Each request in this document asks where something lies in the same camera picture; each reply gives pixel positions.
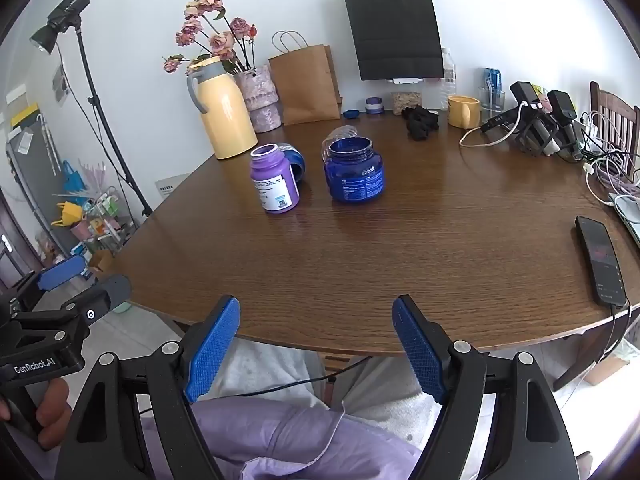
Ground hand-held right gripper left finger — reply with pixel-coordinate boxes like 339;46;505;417
54;295;242;480

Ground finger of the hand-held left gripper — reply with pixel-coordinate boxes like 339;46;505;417
31;254;89;293
60;274;132;328

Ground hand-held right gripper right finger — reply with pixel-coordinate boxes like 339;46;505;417
391;295;581;480

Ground clear plastic cup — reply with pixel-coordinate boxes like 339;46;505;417
321;125;362;162

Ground person's left hand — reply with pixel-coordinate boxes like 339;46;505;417
0;377;74;452

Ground cluttered storage rack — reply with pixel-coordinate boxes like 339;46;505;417
50;159;137;266

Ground grey refrigerator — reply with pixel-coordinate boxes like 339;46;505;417
4;110;68;261

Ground person's purple shirt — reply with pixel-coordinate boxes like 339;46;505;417
139;399;426;480

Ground white paper sheet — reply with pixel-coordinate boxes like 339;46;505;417
154;173;191;199

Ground black light stand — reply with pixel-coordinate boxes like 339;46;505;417
54;25;154;217

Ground purple plastic bottle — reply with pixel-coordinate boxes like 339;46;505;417
249;144;301;216

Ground blue plastic jar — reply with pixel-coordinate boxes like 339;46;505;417
323;137;386;205

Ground cardboard box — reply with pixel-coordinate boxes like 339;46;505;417
584;354;632;387

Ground black smartphone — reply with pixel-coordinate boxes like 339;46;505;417
574;215;630;310

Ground blue jar lid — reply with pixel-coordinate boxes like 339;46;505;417
278;143;306;184

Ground yellow thermos jug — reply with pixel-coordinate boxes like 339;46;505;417
186;56;259;161

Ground black cloth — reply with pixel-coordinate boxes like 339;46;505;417
401;104;441;141

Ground yellow mug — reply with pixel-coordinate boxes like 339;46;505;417
447;95;482;129

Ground glass jar of oats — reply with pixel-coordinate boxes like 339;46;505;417
391;90;424;116

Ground grey laptop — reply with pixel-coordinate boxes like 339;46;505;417
607;192;640;252

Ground pink textured vase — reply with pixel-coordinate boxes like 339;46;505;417
233;65;284;134

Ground black studio light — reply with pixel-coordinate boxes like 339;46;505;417
29;0;93;56

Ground black charging stand with devices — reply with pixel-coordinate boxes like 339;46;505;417
480;81;584;162

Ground clear drinking glass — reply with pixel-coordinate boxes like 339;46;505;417
478;85;504;112

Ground clear plastic water bottle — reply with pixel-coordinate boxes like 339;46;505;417
439;47;459;111

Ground dried pink flowers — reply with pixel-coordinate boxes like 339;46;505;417
162;0;259;76

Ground brown paper bag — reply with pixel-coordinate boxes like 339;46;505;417
268;30;342;126

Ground wooden chair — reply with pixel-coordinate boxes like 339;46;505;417
588;80;640;183

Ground black paper bag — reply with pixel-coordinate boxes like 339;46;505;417
342;0;445;82

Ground thin black cable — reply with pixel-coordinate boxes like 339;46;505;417
139;357;373;417

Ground black phone cable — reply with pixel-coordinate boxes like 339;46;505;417
550;304;634;397

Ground white charging cable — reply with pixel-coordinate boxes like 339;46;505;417
458;101;529;149

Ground tangle of white cables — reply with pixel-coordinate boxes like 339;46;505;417
574;110;640;207

